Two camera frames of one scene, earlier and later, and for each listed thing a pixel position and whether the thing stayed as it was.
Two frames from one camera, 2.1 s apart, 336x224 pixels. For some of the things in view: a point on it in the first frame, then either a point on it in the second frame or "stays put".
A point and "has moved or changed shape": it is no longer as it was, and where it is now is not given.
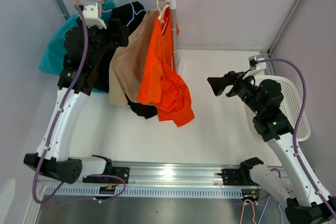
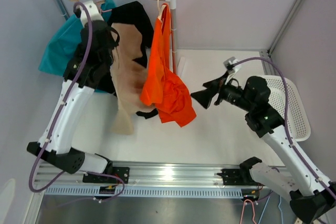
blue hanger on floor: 264,209 stays put
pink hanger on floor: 243,209 stays put
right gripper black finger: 219,84 to 205,96
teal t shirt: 53,59 stays put
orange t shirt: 160,85 stays put
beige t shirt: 128,62 has moved or changed shape
